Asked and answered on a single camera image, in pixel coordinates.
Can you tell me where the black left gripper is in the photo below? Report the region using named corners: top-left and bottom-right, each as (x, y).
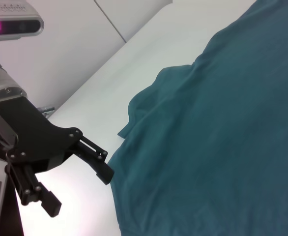
top-left (0, 96), bottom-right (84, 175)

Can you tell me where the teal blue t-shirt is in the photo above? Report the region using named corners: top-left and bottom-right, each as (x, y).
top-left (107, 0), bottom-right (288, 236)

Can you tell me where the metal table clamp bolt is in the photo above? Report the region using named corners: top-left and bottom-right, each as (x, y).
top-left (37, 105), bottom-right (55, 118)

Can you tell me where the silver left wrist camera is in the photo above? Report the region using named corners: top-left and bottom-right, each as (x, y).
top-left (0, 0), bottom-right (45, 41)

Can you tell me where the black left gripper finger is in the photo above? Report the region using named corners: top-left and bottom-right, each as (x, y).
top-left (5, 161), bottom-right (62, 218)
top-left (71, 134), bottom-right (115, 185)

